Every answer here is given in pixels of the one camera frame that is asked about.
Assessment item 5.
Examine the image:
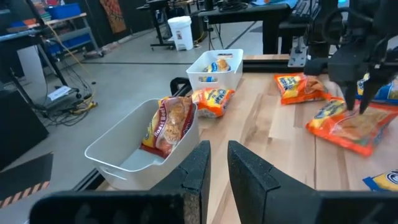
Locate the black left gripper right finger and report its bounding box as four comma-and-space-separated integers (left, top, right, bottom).
228, 139, 398, 224

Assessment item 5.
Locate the grey metal workbench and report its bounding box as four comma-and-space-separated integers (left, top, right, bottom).
0, 12, 105, 60

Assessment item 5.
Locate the black table clamp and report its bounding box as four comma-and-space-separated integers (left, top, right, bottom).
169, 77, 193, 98

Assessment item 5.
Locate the blue storage bin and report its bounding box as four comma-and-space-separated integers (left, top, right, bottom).
46, 34, 91, 56
45, 2, 82, 21

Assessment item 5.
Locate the white plastic bin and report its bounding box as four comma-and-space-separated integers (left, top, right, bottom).
185, 49, 244, 93

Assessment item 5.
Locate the silver metal bracket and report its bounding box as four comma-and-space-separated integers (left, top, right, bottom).
287, 36, 308, 68

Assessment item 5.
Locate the black hazard-striped mat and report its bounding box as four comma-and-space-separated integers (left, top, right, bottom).
0, 152, 54, 209

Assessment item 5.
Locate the black keyboard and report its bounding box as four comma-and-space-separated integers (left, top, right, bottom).
291, 0, 321, 23

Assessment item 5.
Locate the red roast beef ramen packet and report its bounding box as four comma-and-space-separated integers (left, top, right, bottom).
141, 95, 197, 158

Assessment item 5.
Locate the blue soy sauce ramen packet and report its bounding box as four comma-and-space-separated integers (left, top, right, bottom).
356, 73, 398, 105
200, 58, 231, 83
362, 169, 398, 192

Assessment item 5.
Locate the grey-white plastic bin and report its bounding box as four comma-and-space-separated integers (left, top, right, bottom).
84, 98, 200, 190

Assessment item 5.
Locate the black cable coil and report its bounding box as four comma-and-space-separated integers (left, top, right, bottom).
217, 0, 249, 12

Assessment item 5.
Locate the white paper sheet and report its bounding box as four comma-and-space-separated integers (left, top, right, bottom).
47, 85, 73, 101

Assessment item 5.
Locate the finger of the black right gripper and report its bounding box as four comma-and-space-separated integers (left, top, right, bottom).
359, 74, 386, 114
339, 81, 358, 111

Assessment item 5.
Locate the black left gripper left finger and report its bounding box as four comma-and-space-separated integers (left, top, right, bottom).
29, 139, 211, 224

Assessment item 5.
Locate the white trash can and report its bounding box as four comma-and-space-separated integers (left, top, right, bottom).
167, 16, 195, 52

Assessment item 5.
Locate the orange ramen noodle packet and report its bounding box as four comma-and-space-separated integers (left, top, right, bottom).
274, 72, 331, 106
305, 96, 398, 157
191, 87, 236, 119

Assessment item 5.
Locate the orange patterned cloth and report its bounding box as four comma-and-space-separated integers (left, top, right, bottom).
99, 0, 127, 34

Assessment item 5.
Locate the black desk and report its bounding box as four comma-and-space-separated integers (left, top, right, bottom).
198, 2, 292, 56
136, 0, 200, 50

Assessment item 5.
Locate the yellow cable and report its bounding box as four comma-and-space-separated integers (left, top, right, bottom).
46, 23, 99, 114

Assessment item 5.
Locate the black case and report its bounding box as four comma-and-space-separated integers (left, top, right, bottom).
0, 90, 50, 171

